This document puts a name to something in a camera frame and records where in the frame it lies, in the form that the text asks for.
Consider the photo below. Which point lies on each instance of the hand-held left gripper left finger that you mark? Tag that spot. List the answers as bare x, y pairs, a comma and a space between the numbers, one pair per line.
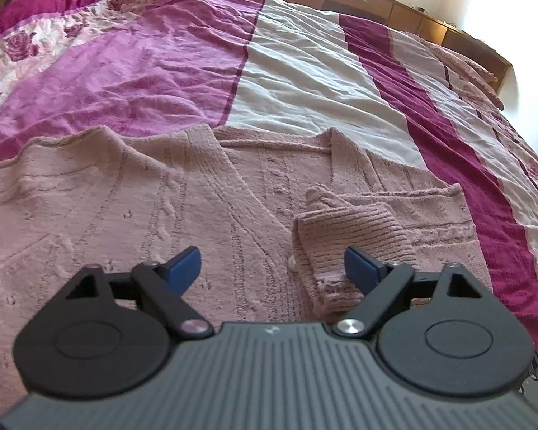
186, 266

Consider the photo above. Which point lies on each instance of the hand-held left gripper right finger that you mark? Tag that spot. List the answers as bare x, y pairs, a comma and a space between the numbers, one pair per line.
359, 271

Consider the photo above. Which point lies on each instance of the pink knit cardigan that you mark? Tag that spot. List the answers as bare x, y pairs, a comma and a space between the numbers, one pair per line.
170, 215

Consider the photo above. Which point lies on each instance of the magenta and white striped blanket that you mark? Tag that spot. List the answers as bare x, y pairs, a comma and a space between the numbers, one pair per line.
305, 71

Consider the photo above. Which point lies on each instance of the pink knitted pillow cover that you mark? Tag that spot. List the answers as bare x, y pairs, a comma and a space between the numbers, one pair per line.
466, 69

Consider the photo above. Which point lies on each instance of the floral pink quilt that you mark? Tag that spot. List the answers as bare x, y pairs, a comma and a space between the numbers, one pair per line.
36, 49

